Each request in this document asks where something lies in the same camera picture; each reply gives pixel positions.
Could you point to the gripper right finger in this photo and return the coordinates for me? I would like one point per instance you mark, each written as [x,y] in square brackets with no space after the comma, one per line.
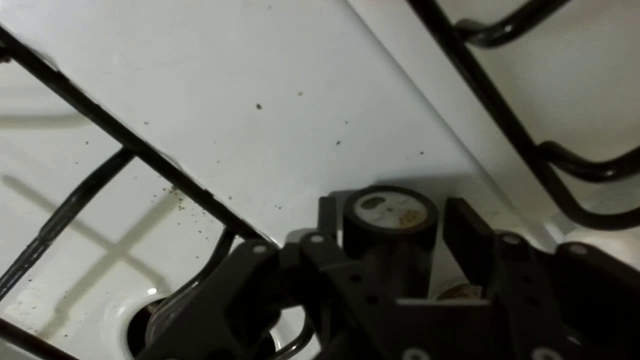
[550,300]

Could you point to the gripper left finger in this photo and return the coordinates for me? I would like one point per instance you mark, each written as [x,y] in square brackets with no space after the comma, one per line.
[235,295]

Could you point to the stove burner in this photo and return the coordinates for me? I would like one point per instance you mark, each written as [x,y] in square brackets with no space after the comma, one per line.
[136,331]

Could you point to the black cylindrical shaker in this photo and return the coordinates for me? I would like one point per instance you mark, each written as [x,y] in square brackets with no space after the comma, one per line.
[390,240]

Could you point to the black burner grate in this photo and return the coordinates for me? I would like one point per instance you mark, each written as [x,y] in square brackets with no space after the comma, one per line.
[500,116]
[102,119]

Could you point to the white stove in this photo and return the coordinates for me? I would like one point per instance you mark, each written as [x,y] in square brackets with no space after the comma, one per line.
[280,100]

